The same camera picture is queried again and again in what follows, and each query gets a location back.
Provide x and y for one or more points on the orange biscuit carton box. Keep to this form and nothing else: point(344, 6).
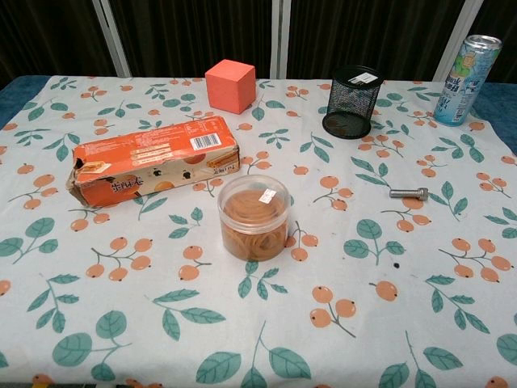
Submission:
point(161, 157)

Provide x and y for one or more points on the black mesh pen holder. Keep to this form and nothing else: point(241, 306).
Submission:
point(352, 103)

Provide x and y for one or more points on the orange foam cube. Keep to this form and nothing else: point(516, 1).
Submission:
point(230, 87)

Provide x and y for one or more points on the white frame post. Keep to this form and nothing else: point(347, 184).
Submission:
point(454, 38)
point(112, 36)
point(280, 38)

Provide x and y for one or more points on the light blue drink can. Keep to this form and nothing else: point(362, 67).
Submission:
point(466, 83)

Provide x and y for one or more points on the dark pleated curtain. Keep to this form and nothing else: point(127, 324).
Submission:
point(194, 36)

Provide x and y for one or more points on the clear jar of rubber bands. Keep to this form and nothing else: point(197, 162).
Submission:
point(253, 218)

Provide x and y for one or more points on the silver metal bolt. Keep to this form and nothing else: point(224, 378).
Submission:
point(408, 193)

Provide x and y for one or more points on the floral orange fruit tablecloth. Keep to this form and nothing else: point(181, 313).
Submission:
point(258, 242)

